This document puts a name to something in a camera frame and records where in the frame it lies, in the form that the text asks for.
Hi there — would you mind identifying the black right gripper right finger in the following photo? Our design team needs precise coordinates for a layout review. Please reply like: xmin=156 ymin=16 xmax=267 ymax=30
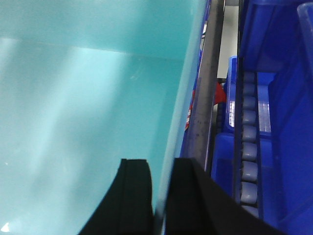
xmin=165 ymin=158 xmax=281 ymax=235

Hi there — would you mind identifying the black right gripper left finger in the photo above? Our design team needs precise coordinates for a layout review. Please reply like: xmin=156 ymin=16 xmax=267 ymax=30
xmin=79 ymin=159 xmax=154 ymax=235

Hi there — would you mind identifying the light blue plastic bin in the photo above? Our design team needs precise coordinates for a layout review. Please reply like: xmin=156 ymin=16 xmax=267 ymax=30
xmin=0 ymin=0 xmax=209 ymax=235

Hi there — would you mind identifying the dark blue bin upper right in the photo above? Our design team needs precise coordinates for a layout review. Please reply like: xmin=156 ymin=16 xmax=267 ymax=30
xmin=211 ymin=0 xmax=313 ymax=235

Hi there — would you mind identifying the grey roller track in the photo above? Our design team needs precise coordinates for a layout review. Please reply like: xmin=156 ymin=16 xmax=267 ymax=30
xmin=233 ymin=56 xmax=263 ymax=219

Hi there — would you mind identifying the red snack package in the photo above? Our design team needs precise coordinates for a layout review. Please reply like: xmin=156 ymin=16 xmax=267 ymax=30
xmin=214 ymin=82 xmax=226 ymax=105

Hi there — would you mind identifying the grey metal shelf post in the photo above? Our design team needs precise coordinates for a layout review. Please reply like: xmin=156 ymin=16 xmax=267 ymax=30
xmin=188 ymin=0 xmax=225 ymax=162

